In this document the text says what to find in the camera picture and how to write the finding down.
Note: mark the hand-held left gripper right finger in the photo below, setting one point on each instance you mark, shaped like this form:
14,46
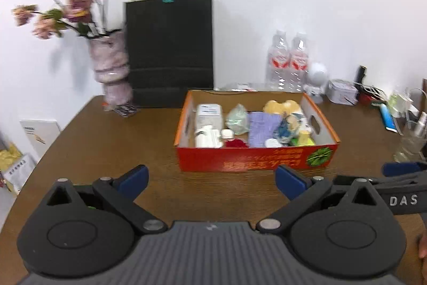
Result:
290,181

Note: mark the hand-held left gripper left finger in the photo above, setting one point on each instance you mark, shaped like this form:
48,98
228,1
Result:
135,180

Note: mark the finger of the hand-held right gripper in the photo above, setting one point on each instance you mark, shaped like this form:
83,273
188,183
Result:
343,180
403,168

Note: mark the red cardboard box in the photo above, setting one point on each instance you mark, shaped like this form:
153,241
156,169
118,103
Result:
250,163

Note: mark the blue yellow packet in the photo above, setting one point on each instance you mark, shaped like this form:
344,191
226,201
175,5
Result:
287,129

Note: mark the white round container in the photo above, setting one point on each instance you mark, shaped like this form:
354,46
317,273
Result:
273,143

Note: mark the person's right hand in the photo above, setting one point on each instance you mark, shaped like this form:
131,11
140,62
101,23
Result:
423,245

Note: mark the clear glass bottle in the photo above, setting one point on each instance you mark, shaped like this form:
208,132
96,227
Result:
412,141

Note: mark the blue tube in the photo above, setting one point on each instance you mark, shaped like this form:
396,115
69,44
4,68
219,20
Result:
388,118

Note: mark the purple cloth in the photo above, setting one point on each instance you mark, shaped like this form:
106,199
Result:
262,129

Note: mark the red cloth item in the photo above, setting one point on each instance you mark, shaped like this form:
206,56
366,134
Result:
237,143

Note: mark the dark printed card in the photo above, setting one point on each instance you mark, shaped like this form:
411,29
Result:
126,109

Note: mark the yellow white plush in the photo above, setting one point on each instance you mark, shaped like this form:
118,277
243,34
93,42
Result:
280,106

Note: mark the red green packet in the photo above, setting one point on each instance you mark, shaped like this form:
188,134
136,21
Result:
368,99

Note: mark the pale green plastic packet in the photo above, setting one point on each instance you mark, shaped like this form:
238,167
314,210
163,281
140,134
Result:
237,119

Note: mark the white tin box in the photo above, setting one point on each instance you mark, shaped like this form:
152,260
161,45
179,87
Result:
342,92

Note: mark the black upright device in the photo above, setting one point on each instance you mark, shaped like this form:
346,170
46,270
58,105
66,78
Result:
361,74

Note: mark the white robot figurine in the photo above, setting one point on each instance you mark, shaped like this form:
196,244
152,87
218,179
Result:
317,78

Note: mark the white flat box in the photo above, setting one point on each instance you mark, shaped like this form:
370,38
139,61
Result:
38,134

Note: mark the pink glass vase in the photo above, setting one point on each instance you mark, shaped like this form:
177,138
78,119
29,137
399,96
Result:
111,71

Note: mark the white printed packet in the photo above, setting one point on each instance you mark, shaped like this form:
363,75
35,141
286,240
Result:
20,174

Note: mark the clear water bottle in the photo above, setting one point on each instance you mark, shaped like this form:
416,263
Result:
277,64
298,66

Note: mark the yellow bag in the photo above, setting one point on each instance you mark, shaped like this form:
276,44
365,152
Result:
10,161

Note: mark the black paper bag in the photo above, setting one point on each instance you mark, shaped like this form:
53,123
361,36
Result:
166,54

